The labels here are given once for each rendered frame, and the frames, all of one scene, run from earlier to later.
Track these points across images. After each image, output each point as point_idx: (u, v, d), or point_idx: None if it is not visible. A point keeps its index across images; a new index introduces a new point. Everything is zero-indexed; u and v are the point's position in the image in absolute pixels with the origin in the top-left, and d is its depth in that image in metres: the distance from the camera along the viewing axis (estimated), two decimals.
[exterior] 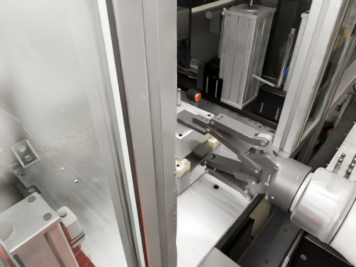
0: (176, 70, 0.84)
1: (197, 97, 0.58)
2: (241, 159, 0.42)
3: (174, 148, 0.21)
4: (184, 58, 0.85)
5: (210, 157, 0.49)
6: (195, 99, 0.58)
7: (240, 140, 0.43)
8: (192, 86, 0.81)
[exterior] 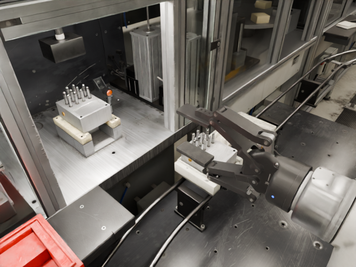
0: (113, 73, 1.10)
1: (108, 93, 0.84)
2: (242, 156, 0.41)
3: (28, 113, 0.47)
4: (120, 64, 1.11)
5: (212, 165, 0.50)
6: (106, 94, 0.84)
7: (242, 136, 0.43)
8: (123, 85, 1.06)
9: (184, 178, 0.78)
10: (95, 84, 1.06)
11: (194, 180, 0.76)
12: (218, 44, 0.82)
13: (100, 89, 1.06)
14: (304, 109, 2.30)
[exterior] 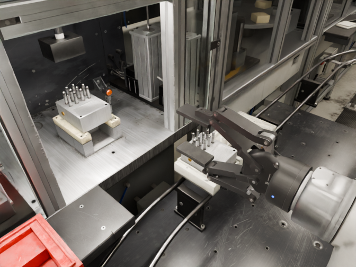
0: (113, 72, 1.10)
1: (107, 92, 0.84)
2: (242, 156, 0.41)
3: (27, 112, 0.47)
4: (119, 63, 1.11)
5: (212, 165, 0.50)
6: (106, 94, 0.84)
7: (242, 136, 0.43)
8: (123, 85, 1.06)
9: (184, 177, 0.78)
10: (95, 83, 1.06)
11: (194, 180, 0.76)
12: (218, 44, 0.82)
13: (100, 88, 1.06)
14: (304, 109, 2.30)
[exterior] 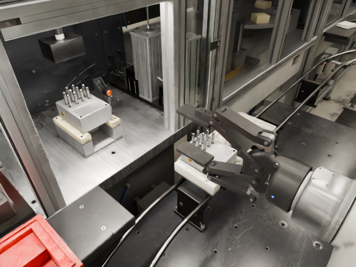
0: (113, 73, 1.10)
1: (107, 93, 0.84)
2: (242, 156, 0.41)
3: (27, 113, 0.47)
4: (119, 64, 1.11)
5: (212, 165, 0.50)
6: (106, 94, 0.84)
7: (242, 136, 0.43)
8: (123, 85, 1.06)
9: (184, 178, 0.78)
10: (95, 84, 1.06)
11: (194, 180, 0.76)
12: (218, 44, 0.82)
13: (100, 89, 1.06)
14: (304, 109, 2.30)
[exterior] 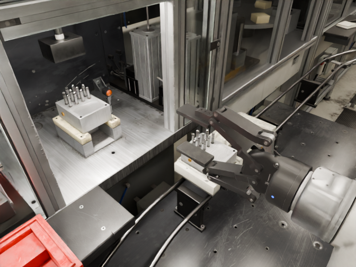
0: (113, 73, 1.10)
1: (107, 93, 0.84)
2: (242, 156, 0.41)
3: (27, 113, 0.47)
4: (119, 64, 1.11)
5: (212, 165, 0.50)
6: (106, 94, 0.84)
7: (242, 136, 0.43)
8: (123, 85, 1.06)
9: (184, 178, 0.78)
10: (95, 84, 1.06)
11: (194, 180, 0.76)
12: (218, 44, 0.82)
13: (100, 89, 1.06)
14: (304, 109, 2.30)
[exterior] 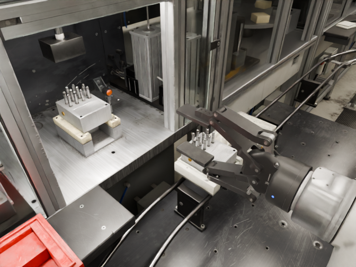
0: (113, 73, 1.10)
1: (107, 92, 0.84)
2: (242, 156, 0.41)
3: (27, 112, 0.47)
4: (119, 63, 1.11)
5: (212, 165, 0.50)
6: (106, 94, 0.84)
7: (242, 136, 0.43)
8: (123, 85, 1.06)
9: (184, 177, 0.78)
10: (95, 83, 1.06)
11: (194, 180, 0.76)
12: (218, 44, 0.82)
13: (100, 88, 1.06)
14: (304, 109, 2.30)
